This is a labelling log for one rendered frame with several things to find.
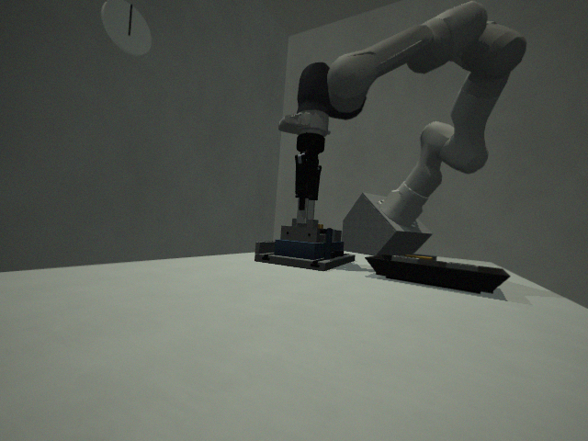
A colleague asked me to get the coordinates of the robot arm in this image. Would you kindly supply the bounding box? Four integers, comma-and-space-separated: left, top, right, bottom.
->
278, 1, 526, 229

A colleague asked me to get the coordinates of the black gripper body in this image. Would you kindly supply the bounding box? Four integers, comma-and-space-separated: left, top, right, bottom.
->
297, 132, 325, 169

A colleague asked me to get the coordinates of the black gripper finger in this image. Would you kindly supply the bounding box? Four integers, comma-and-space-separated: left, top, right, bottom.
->
295, 152, 315, 224
308, 159, 322, 220

